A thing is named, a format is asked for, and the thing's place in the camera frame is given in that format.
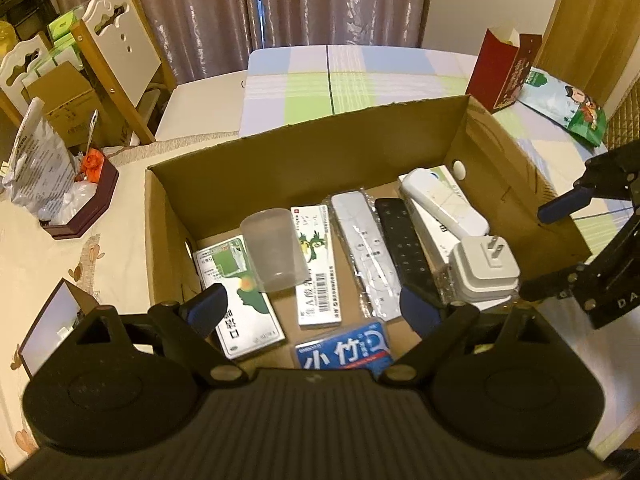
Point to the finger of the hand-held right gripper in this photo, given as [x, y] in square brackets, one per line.
[555, 282]
[565, 205]

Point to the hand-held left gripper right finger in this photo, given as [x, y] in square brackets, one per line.
[417, 310]

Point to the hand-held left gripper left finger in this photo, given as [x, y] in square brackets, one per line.
[210, 305]

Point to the black remote control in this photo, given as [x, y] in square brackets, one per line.
[402, 245]

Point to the white medicine box round logo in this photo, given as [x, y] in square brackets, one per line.
[435, 242]

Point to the white plug adapter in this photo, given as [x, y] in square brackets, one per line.
[480, 265]

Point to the white remote control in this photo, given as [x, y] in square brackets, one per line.
[362, 250]

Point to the translucent plastic cup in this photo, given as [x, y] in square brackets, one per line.
[272, 250]

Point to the clear box blue label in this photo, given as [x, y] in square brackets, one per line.
[340, 352]

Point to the white medicine box green dragon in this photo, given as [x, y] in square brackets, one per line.
[315, 280]

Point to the white stick-shaped device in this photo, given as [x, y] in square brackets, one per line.
[440, 200]

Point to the brown cardboard box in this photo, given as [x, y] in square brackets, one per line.
[300, 160]

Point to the checked cloth desktop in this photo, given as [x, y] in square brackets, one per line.
[310, 90]

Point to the green printed bag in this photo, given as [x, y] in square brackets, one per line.
[565, 100]

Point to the cream printed tablecloth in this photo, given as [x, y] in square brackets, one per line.
[115, 260]

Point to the red gift box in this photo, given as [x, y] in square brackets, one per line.
[500, 75]

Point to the dark wooden tray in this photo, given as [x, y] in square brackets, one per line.
[95, 200]

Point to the yellow curtain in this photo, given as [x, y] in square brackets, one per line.
[590, 25]

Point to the orange plastic toy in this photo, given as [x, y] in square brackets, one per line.
[93, 165]

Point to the metal spoon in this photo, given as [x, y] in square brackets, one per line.
[92, 132]

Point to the printed white plastic bag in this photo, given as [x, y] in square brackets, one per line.
[40, 160]

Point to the small cardboard carton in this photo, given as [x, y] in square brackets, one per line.
[65, 100]

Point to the large white wooden chair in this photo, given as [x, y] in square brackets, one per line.
[125, 45]

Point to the grey shiny curtain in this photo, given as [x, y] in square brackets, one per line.
[200, 10]

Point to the small white wooden chair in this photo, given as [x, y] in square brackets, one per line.
[20, 60]

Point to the stack of green boxes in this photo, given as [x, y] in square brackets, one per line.
[62, 25]

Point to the yellow plastic bag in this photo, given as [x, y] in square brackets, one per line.
[6, 37]

